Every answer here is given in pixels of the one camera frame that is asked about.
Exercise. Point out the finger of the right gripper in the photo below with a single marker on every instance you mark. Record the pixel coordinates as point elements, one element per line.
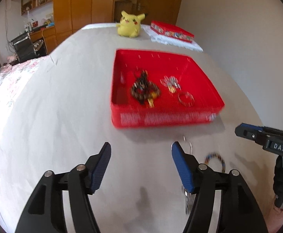
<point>250,132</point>

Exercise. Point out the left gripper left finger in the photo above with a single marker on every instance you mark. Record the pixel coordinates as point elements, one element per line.
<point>44,210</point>

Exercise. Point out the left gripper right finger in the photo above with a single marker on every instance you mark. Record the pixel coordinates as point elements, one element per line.
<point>239,210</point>

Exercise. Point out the floral pink bedsheet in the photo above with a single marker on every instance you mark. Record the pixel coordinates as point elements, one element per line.
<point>14,80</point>

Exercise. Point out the red plastic tray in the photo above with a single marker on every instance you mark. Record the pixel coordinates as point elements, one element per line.
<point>145,88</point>

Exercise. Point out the red decorated tin box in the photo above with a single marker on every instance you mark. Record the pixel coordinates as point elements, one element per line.
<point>172,31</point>

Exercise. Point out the white folded towel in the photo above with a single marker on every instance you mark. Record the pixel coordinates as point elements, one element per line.
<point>155,37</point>

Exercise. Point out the wooden door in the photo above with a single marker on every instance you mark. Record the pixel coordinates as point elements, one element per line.
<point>158,10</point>

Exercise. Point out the yellow Pikachu plush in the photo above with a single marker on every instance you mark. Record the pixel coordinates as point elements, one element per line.
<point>130,24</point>

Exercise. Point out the black office chair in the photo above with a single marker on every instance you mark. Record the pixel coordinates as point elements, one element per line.
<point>25,48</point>

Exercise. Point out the wooden desk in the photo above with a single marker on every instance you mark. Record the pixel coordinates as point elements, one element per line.
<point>49,37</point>

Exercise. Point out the wooden wardrobe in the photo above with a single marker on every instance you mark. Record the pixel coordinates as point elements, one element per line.
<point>72,15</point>

